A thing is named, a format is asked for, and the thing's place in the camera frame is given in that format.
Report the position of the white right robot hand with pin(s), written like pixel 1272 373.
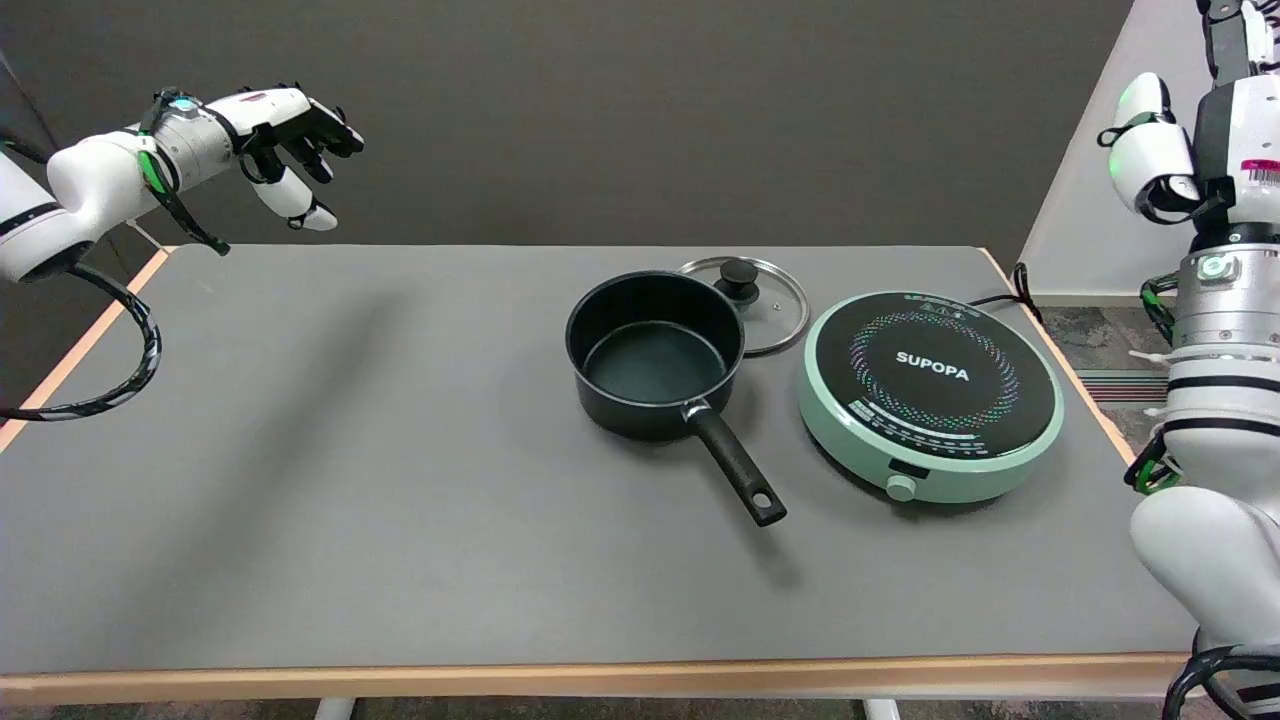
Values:
pixel 1240 130

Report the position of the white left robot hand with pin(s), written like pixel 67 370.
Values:
pixel 270 108

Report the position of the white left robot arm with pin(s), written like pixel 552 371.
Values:
pixel 90 185

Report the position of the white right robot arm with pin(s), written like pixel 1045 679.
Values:
pixel 1225 400

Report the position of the striped floor vent grille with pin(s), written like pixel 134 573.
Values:
pixel 1120 385

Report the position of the green round induction cooker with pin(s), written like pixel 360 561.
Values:
pixel 930 390

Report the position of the glass lid black knob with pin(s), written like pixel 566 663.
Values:
pixel 775 300

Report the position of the white table leg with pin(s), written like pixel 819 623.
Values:
pixel 335 709
pixel 882 709

